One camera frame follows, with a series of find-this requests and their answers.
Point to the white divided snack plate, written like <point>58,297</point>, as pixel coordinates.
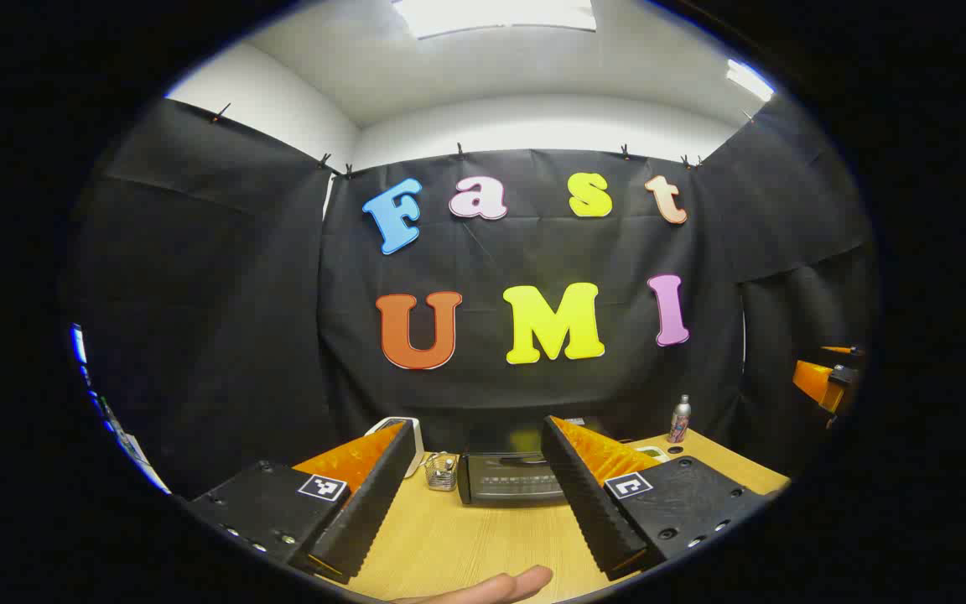
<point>651,453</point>

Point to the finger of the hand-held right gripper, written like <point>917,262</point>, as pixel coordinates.
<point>837,349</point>
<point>814,382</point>

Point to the black electric oven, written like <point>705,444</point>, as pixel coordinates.
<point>508,482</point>

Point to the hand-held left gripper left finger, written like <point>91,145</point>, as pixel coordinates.
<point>366,512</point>

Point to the black backdrop cloth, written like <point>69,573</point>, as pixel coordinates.
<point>223,335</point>

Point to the white toaster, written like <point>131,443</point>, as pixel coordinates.
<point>413,440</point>

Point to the computer monitor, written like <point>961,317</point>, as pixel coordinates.
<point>78,344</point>

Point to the ceiling light panel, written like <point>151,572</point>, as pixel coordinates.
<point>749,80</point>
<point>495,17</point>

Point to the silver printed bottle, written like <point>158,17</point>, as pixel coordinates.
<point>680,419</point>

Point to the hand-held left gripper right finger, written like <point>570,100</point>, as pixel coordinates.
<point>588,512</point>

